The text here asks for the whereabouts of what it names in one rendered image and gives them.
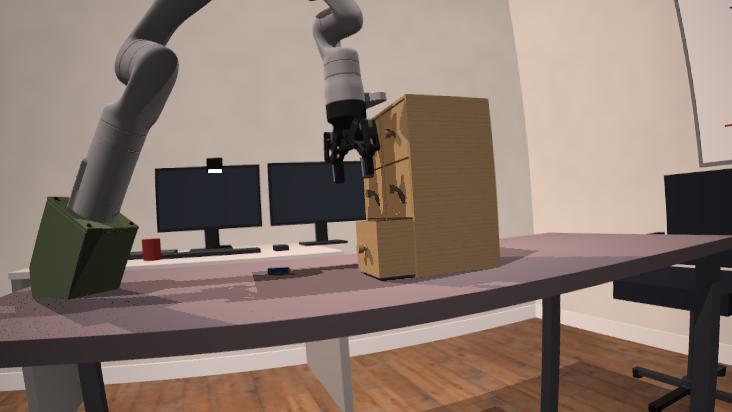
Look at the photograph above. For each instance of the small brown chest of drawers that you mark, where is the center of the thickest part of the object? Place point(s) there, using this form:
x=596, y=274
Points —
x=453, y=183

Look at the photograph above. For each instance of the blue aa battery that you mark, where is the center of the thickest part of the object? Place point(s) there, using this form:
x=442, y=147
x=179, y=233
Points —
x=281, y=270

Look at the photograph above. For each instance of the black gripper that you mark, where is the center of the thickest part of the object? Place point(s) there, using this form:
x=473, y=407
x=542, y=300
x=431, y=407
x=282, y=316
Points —
x=345, y=116

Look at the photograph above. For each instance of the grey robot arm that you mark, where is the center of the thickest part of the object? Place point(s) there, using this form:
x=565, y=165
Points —
x=105, y=173

